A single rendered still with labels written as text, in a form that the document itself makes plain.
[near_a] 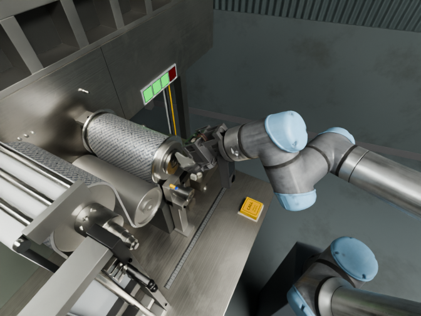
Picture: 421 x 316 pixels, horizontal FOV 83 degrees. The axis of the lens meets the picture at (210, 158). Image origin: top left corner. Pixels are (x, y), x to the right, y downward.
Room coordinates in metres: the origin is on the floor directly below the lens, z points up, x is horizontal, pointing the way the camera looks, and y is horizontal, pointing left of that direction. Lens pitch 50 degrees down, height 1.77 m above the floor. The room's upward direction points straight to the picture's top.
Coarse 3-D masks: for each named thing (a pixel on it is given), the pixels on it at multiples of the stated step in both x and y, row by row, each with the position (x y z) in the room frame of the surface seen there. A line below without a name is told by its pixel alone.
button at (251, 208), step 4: (248, 200) 0.49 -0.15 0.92; (252, 200) 0.49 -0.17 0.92; (244, 204) 0.47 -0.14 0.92; (248, 204) 0.47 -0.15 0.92; (252, 204) 0.47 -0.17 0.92; (256, 204) 0.47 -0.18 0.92; (260, 204) 0.47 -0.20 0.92; (244, 208) 0.46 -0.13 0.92; (248, 208) 0.46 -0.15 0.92; (252, 208) 0.46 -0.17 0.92; (256, 208) 0.46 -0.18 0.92; (260, 208) 0.46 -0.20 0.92; (240, 212) 0.45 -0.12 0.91; (244, 212) 0.44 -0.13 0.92; (248, 212) 0.44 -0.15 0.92; (252, 212) 0.44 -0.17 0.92; (256, 212) 0.44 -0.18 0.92; (248, 216) 0.43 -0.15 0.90; (252, 216) 0.42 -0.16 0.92; (256, 216) 0.42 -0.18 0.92
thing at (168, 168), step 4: (172, 152) 0.43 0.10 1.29; (180, 152) 0.45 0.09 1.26; (168, 156) 0.41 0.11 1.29; (172, 156) 0.42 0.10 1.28; (168, 160) 0.41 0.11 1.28; (172, 160) 0.42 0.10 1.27; (176, 160) 0.43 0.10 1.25; (164, 164) 0.40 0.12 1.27; (168, 164) 0.40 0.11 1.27; (172, 164) 0.41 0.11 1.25; (176, 164) 0.43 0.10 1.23; (164, 168) 0.39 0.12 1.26; (168, 168) 0.40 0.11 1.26; (172, 168) 0.41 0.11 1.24; (176, 168) 0.42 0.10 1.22; (164, 172) 0.40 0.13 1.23; (168, 172) 0.39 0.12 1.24; (172, 172) 0.41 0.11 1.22
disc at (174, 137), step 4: (172, 136) 0.46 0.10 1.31; (176, 136) 0.48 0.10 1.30; (164, 140) 0.44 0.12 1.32; (168, 140) 0.44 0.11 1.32; (172, 140) 0.46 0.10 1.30; (176, 140) 0.47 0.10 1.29; (180, 140) 0.49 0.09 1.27; (164, 144) 0.43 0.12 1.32; (160, 148) 0.41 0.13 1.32; (156, 152) 0.40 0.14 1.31; (160, 152) 0.41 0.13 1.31; (156, 156) 0.39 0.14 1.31; (156, 160) 0.39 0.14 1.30; (152, 164) 0.38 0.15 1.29; (156, 164) 0.39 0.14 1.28; (152, 168) 0.38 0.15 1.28; (152, 172) 0.37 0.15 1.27; (152, 176) 0.37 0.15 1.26; (156, 176) 0.38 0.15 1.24; (152, 180) 0.37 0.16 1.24; (156, 180) 0.37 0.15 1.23; (160, 180) 0.39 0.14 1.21; (164, 180) 0.40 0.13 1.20
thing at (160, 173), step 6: (90, 126) 0.52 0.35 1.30; (168, 144) 0.44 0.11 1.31; (174, 144) 0.45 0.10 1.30; (180, 144) 0.47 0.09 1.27; (162, 150) 0.42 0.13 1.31; (168, 150) 0.42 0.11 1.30; (180, 150) 0.47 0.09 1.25; (162, 156) 0.40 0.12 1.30; (162, 162) 0.40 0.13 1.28; (156, 168) 0.38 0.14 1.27; (162, 168) 0.39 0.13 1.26; (162, 174) 0.39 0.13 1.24; (168, 174) 0.40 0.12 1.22
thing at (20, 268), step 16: (32, 240) 0.29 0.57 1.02; (0, 256) 0.22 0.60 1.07; (16, 256) 0.24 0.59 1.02; (48, 256) 0.28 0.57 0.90; (0, 272) 0.19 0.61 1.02; (16, 272) 0.21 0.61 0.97; (32, 272) 0.22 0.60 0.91; (0, 288) 0.16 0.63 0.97; (16, 288) 0.17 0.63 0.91; (0, 304) 0.13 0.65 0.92
